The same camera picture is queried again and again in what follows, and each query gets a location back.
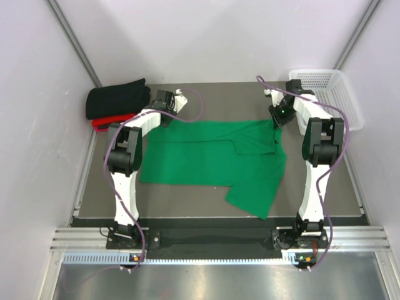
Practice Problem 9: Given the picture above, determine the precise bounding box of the white slotted cable duct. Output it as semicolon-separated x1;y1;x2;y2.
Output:
63;249;316;266

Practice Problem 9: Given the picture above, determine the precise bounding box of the aluminium frame rail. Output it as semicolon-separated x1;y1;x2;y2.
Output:
50;226;391;252

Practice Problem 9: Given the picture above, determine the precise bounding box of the folded black t-shirt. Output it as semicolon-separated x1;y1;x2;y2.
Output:
86;78;151;120

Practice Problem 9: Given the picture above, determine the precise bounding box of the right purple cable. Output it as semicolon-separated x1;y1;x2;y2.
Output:
256;75;350;271

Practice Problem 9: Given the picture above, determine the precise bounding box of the green t-shirt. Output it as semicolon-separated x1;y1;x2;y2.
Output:
140;119;287;219

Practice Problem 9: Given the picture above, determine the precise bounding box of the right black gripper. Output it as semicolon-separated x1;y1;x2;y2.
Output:
268;101;297;130

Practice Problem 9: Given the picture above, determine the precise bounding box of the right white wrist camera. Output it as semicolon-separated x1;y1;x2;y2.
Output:
264;89;284;108

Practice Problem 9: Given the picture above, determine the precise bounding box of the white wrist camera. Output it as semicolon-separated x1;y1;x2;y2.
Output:
264;89;284;108
173;89;188;114

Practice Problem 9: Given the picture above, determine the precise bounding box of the white perforated plastic basket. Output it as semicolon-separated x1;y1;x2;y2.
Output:
289;69;364;131

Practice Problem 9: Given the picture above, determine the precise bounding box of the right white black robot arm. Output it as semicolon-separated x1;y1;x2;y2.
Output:
264;79;345;249

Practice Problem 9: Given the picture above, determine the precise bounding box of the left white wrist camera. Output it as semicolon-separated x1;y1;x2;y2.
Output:
173;89;188;114

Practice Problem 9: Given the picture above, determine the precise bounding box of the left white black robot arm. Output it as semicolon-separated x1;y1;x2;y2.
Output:
103;89;188;249

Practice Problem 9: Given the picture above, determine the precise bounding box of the folded red t-shirt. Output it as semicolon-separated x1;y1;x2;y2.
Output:
91;113;136;133

